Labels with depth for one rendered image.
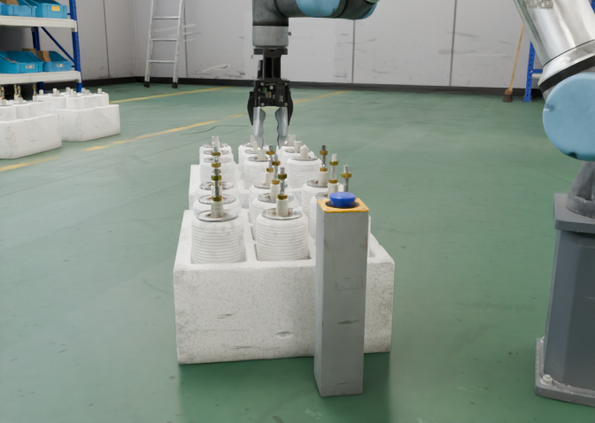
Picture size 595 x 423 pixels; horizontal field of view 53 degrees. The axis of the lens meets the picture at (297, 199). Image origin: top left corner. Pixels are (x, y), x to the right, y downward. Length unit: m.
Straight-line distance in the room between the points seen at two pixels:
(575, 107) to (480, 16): 6.59
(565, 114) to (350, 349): 0.47
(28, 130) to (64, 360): 2.25
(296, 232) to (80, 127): 2.71
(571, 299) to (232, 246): 0.56
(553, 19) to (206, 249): 0.65
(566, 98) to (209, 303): 0.65
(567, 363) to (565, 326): 0.06
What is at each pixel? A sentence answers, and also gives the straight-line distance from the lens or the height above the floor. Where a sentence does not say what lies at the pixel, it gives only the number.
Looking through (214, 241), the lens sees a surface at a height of 0.22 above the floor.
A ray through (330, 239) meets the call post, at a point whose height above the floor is 0.27.
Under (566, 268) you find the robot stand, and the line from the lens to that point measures 1.04.
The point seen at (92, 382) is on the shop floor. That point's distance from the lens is 1.11.
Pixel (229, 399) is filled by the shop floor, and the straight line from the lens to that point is 1.03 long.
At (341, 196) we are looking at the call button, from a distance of 0.92.
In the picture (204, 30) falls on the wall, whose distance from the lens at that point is 8.54.
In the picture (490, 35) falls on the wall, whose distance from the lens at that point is 7.42.
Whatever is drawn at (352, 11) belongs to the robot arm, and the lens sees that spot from 1.28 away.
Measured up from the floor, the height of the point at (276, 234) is 0.23.
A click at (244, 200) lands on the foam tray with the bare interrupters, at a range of 1.58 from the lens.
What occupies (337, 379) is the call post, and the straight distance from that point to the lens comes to 1.02.
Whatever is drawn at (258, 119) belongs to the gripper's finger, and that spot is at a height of 0.40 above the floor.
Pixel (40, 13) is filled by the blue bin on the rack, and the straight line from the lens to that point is 6.85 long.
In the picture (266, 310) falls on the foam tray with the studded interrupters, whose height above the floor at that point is 0.10.
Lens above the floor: 0.55
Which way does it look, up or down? 15 degrees down
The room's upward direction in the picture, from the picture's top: straight up
